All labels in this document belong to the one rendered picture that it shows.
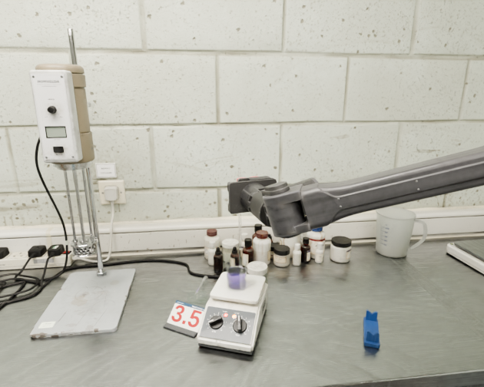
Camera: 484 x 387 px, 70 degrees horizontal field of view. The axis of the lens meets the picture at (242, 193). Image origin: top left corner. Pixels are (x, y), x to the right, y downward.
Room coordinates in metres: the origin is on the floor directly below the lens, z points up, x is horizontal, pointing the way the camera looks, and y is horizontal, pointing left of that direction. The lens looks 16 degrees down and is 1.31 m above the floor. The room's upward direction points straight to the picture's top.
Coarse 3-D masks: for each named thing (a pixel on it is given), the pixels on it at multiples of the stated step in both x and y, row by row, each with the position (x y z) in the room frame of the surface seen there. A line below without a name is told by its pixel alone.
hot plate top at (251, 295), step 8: (224, 272) 0.84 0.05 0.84; (224, 280) 0.80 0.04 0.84; (248, 280) 0.80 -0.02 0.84; (256, 280) 0.80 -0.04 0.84; (264, 280) 0.80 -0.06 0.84; (216, 288) 0.76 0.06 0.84; (224, 288) 0.76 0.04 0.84; (248, 288) 0.76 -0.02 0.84; (256, 288) 0.76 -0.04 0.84; (216, 296) 0.72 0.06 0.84; (224, 296) 0.72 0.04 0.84; (232, 296) 0.72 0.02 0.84; (240, 296) 0.72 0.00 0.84; (248, 296) 0.72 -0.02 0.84; (256, 296) 0.72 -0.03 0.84
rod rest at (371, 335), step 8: (368, 312) 0.74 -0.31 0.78; (376, 312) 0.74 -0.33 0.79; (368, 320) 0.74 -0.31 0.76; (376, 320) 0.74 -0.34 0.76; (368, 328) 0.71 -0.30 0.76; (376, 328) 0.71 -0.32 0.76; (368, 336) 0.66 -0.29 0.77; (376, 336) 0.66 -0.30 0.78; (368, 344) 0.66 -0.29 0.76; (376, 344) 0.65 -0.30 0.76
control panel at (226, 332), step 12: (216, 312) 0.70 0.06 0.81; (228, 312) 0.70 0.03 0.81; (240, 312) 0.70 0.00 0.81; (204, 324) 0.68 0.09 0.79; (228, 324) 0.67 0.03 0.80; (252, 324) 0.67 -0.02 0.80; (204, 336) 0.65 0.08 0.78; (216, 336) 0.65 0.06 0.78; (228, 336) 0.65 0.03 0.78; (240, 336) 0.65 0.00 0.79
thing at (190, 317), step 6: (174, 306) 0.77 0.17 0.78; (180, 306) 0.76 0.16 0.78; (186, 306) 0.76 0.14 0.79; (174, 312) 0.76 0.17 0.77; (180, 312) 0.75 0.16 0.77; (186, 312) 0.75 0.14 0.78; (192, 312) 0.74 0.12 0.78; (198, 312) 0.74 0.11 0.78; (174, 318) 0.74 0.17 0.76; (180, 318) 0.74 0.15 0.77; (186, 318) 0.74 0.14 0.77; (192, 318) 0.73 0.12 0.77; (198, 318) 0.73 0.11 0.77; (186, 324) 0.72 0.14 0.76; (192, 324) 0.72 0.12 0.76; (198, 324) 0.72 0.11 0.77
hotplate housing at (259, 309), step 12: (264, 288) 0.79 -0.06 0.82; (216, 300) 0.73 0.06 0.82; (264, 300) 0.76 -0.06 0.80; (204, 312) 0.71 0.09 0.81; (252, 312) 0.69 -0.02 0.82; (252, 336) 0.64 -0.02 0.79; (216, 348) 0.65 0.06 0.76; (228, 348) 0.64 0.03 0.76; (240, 348) 0.63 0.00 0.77; (252, 348) 0.63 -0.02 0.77
